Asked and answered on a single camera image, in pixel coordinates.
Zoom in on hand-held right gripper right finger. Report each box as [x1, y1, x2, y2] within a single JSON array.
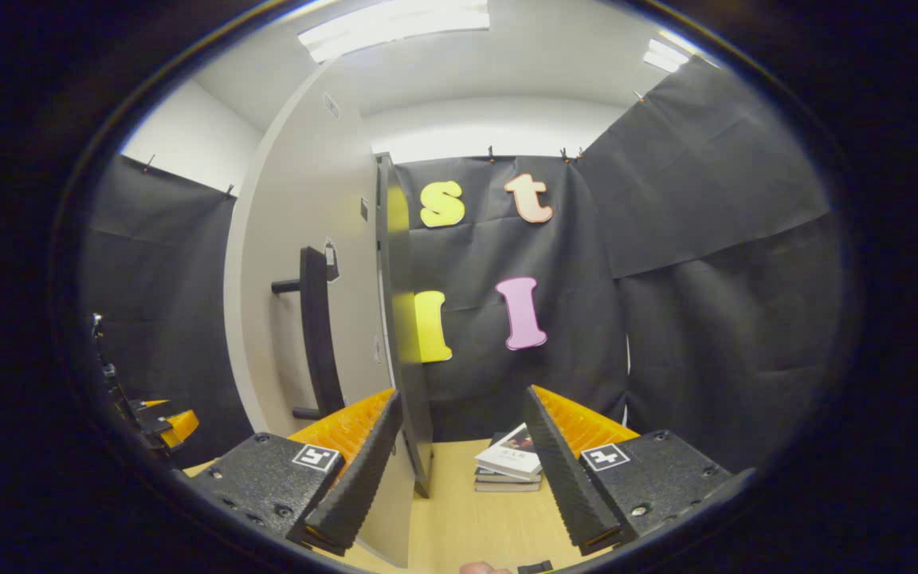
[[521, 384, 737, 557]]

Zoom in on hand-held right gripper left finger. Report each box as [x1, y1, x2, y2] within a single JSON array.
[[186, 387, 406, 557]]

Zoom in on black cabinet door handle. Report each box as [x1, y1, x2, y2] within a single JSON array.
[[270, 246, 346, 421]]

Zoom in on beige cabinet door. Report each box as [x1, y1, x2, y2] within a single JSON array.
[[222, 60, 420, 568]]

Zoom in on white book with photo cover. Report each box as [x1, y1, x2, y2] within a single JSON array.
[[475, 423, 544, 482]]

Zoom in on black backdrop cloth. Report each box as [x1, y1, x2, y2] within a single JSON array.
[[80, 56, 846, 475]]

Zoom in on small ceiling light panel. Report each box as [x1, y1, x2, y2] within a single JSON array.
[[642, 36, 703, 74]]

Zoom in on long ceiling light panel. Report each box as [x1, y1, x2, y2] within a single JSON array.
[[297, 0, 492, 63]]

